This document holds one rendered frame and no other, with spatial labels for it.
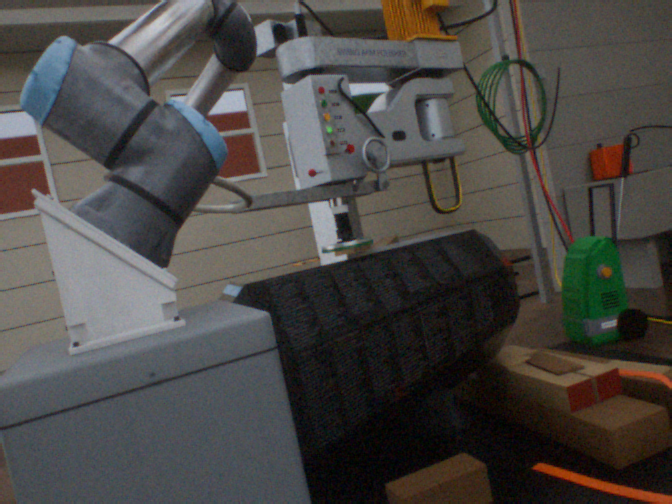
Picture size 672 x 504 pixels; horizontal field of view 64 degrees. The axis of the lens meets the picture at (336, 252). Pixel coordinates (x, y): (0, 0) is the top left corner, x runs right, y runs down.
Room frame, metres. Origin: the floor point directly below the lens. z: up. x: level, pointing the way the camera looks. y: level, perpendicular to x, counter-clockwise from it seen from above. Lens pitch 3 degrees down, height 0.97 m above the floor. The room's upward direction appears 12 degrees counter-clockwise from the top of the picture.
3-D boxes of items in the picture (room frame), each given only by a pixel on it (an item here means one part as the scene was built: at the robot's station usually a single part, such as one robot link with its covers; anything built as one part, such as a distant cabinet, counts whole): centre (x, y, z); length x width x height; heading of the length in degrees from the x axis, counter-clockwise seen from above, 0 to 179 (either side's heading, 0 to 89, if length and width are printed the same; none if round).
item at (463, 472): (1.65, -0.16, 0.07); 0.30 x 0.12 x 0.12; 110
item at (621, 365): (2.16, -1.10, 0.13); 0.25 x 0.10 x 0.01; 30
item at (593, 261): (3.08, -1.41, 0.43); 0.35 x 0.35 x 0.87; 7
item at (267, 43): (2.96, 0.11, 2.00); 0.20 x 0.18 x 0.15; 22
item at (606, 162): (4.56, -2.46, 1.00); 0.50 x 0.22 x 0.33; 113
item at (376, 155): (2.23, -0.22, 1.20); 0.15 x 0.10 x 0.15; 127
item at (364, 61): (2.46, -0.33, 1.62); 0.96 x 0.25 x 0.17; 127
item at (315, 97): (2.12, -0.06, 1.37); 0.08 x 0.03 x 0.28; 127
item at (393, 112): (2.47, -0.37, 1.30); 0.74 x 0.23 x 0.49; 127
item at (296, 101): (2.30, -0.12, 1.32); 0.36 x 0.22 x 0.45; 127
